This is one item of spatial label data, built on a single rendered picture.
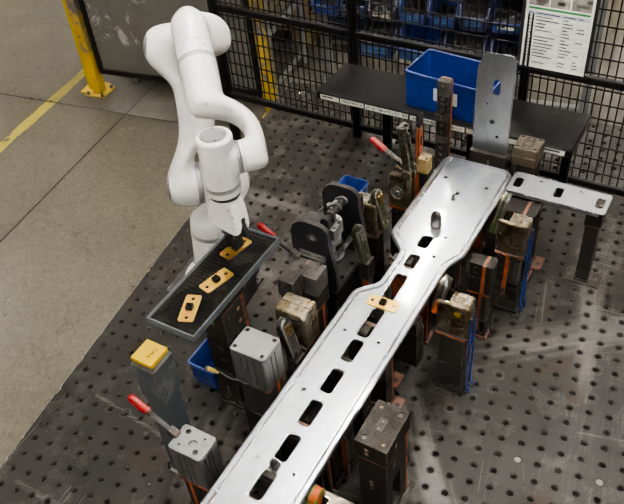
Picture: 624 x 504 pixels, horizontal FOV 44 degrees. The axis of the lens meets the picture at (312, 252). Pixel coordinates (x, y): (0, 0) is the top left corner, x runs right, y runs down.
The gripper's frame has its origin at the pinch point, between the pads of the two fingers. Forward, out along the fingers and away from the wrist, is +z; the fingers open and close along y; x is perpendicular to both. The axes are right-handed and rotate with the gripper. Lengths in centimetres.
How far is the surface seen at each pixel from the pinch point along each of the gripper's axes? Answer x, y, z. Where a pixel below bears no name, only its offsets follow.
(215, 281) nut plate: -11.9, 5.2, 1.9
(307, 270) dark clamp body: 10.7, 13.8, 11.1
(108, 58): 136, -265, 94
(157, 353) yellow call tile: -34.9, 10.3, 2.8
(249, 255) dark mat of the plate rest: 0.2, 4.6, 2.9
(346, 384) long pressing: -7.1, 40.7, 18.9
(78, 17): 130, -275, 67
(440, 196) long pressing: 63, 19, 19
